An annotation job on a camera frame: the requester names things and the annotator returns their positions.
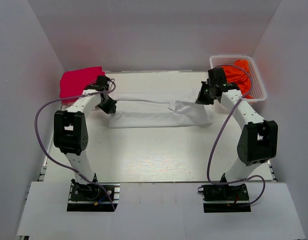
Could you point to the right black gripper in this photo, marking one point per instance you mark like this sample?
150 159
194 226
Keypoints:
201 99

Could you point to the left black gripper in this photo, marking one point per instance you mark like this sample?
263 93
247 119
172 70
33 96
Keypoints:
111 108

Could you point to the white t shirt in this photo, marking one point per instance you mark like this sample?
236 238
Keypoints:
159 109

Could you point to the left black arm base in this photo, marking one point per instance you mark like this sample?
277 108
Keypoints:
92 198

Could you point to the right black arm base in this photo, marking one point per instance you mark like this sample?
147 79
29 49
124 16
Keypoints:
225 198

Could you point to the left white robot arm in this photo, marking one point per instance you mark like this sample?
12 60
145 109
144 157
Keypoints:
70 132

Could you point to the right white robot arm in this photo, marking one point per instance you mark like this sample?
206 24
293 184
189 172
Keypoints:
259 137

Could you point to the orange t shirt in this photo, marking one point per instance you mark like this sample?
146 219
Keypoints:
239 77

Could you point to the folded magenta t shirt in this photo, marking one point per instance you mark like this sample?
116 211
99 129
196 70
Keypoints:
72 83

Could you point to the white plastic basket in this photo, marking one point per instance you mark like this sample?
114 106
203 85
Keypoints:
258 92

